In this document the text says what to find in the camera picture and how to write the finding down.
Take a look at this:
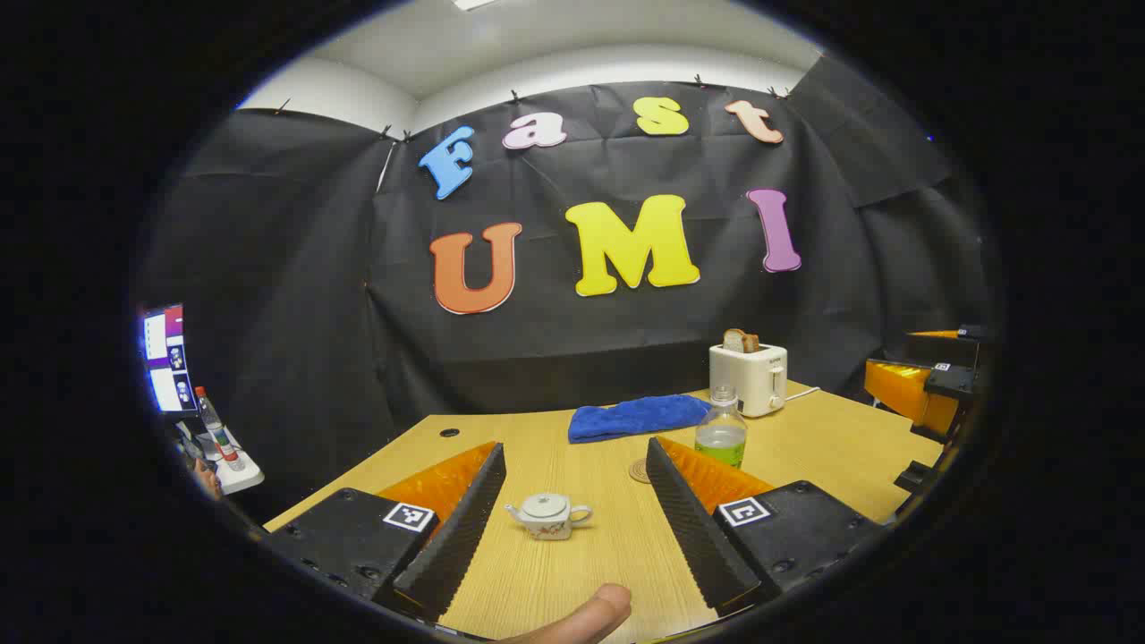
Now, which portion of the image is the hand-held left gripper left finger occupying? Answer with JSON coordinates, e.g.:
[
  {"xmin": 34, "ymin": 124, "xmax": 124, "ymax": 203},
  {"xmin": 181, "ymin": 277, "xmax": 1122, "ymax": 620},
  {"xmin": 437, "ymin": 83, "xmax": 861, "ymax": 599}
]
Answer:
[{"xmin": 266, "ymin": 441, "xmax": 507, "ymax": 624}]

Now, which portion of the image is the green label water bottle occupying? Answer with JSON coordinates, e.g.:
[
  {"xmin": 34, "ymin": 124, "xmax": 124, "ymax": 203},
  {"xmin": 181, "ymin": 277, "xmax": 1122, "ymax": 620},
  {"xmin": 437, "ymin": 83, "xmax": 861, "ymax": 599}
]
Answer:
[{"xmin": 695, "ymin": 386, "xmax": 748, "ymax": 470}]

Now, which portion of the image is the white side table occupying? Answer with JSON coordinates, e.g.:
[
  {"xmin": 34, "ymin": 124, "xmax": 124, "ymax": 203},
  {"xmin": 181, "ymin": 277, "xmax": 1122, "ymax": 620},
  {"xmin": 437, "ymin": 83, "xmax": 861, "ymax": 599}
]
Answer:
[{"xmin": 183, "ymin": 420, "xmax": 266, "ymax": 496}]

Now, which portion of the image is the black backdrop cloth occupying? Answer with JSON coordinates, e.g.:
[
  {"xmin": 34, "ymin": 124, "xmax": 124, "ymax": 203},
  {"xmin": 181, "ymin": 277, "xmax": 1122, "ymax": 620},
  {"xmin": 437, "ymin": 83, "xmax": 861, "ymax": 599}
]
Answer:
[{"xmin": 143, "ymin": 55, "xmax": 994, "ymax": 524}]

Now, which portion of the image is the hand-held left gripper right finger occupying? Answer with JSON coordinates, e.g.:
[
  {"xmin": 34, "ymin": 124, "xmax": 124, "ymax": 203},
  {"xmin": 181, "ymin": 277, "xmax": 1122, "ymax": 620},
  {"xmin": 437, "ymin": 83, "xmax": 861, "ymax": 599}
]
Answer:
[{"xmin": 646, "ymin": 436, "xmax": 888, "ymax": 616}]

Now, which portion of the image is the computer monitor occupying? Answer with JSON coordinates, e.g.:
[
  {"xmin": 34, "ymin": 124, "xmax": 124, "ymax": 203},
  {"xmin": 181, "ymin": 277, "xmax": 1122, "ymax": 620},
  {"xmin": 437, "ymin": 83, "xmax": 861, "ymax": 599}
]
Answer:
[{"xmin": 139, "ymin": 303, "xmax": 199, "ymax": 417}]

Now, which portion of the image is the blue towel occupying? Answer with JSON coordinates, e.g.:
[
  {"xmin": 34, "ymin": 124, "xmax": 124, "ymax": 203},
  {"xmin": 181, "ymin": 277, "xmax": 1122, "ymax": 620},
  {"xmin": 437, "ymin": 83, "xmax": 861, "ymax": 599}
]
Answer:
[{"xmin": 568, "ymin": 394, "xmax": 714, "ymax": 445}]

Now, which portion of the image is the white ceramic teacup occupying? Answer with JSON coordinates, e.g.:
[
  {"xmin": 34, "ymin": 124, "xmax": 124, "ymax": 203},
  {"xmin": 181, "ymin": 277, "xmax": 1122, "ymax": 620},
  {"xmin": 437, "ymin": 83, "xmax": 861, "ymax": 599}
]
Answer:
[{"xmin": 505, "ymin": 494, "xmax": 593, "ymax": 541}]

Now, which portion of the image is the white toaster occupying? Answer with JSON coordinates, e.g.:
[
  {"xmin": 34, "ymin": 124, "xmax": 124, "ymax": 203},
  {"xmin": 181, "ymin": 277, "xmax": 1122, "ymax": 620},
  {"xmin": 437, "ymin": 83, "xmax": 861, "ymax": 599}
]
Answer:
[{"xmin": 709, "ymin": 343, "xmax": 789, "ymax": 419}]

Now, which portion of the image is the red cap plastic bottle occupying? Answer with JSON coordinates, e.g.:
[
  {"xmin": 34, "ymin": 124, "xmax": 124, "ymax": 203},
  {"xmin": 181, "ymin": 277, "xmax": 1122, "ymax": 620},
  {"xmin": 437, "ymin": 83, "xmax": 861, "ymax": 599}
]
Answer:
[{"xmin": 195, "ymin": 386, "xmax": 246, "ymax": 472}]

